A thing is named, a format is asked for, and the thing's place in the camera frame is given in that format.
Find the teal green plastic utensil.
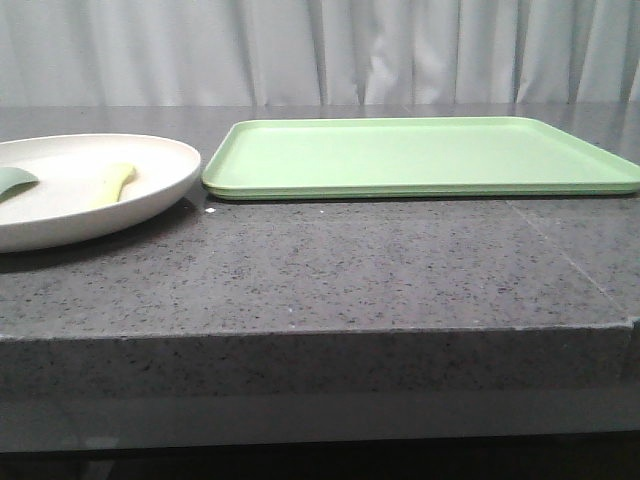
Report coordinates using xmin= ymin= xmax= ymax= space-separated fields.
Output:
xmin=0 ymin=167 xmax=39 ymax=202

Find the yellow plastic fork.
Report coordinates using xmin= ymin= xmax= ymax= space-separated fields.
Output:
xmin=88 ymin=163 xmax=136 ymax=209

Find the white pleated curtain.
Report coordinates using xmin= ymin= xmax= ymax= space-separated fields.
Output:
xmin=1 ymin=1 xmax=639 ymax=107

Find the light green plastic tray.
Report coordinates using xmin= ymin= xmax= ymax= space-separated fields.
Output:
xmin=202 ymin=116 xmax=639 ymax=200

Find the cream round plate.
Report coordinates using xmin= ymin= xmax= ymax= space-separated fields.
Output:
xmin=1 ymin=134 xmax=201 ymax=253

